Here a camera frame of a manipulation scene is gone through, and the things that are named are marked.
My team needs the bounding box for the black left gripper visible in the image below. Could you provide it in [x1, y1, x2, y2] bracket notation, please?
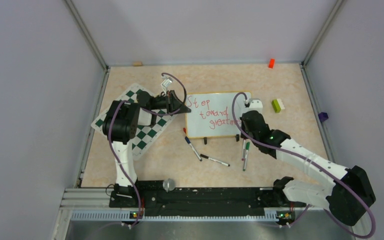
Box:
[149, 89, 191, 115]

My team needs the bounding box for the yellow framed whiteboard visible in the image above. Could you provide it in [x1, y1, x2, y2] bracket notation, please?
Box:
[185, 92, 246, 139]

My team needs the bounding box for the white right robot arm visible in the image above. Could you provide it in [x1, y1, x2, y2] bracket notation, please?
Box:
[239, 110, 376, 227]

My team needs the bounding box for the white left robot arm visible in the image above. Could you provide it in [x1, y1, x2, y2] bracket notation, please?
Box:
[102, 90, 191, 207]

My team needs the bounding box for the purple whiteboard marker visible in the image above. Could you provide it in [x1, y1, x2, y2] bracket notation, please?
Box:
[241, 138, 247, 161]

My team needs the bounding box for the green whiteboard marker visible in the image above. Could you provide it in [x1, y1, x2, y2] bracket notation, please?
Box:
[242, 142, 250, 171]

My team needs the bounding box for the blue whiteboard marker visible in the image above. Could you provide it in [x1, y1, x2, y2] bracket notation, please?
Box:
[184, 136, 203, 162]

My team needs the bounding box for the black whiteboard marker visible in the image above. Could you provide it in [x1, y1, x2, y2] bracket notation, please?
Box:
[200, 154, 231, 167]

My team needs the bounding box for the green white toy brick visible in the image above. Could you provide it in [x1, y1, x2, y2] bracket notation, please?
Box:
[271, 98, 286, 113]

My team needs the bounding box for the green white chessboard mat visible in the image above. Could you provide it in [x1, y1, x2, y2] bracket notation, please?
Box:
[91, 83, 177, 161]

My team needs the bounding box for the small wooden cork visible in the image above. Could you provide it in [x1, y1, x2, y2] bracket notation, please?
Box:
[132, 61, 143, 67]

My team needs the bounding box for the orange toy block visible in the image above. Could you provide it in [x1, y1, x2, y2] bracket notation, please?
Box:
[268, 58, 276, 69]

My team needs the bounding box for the purple toy block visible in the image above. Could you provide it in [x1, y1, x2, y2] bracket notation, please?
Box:
[318, 112, 329, 123]

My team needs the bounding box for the silver round knob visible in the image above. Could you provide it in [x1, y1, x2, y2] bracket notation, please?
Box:
[162, 178, 176, 192]

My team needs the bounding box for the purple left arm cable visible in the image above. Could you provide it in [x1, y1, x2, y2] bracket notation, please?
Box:
[107, 72, 188, 220]

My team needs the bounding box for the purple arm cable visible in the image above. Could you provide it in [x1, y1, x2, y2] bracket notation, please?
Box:
[231, 92, 377, 240]
[107, 72, 188, 220]

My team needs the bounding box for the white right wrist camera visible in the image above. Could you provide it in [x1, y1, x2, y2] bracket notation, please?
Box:
[243, 98, 263, 114]

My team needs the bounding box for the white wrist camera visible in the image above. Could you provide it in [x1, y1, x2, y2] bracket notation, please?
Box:
[160, 76, 173, 93]
[243, 98, 263, 114]

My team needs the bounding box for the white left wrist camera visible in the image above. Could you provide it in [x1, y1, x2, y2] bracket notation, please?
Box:
[160, 76, 173, 93]

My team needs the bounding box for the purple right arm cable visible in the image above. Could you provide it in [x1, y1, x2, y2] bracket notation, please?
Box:
[231, 92, 377, 240]

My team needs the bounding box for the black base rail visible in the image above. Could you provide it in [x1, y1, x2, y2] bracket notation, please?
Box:
[108, 180, 305, 217]

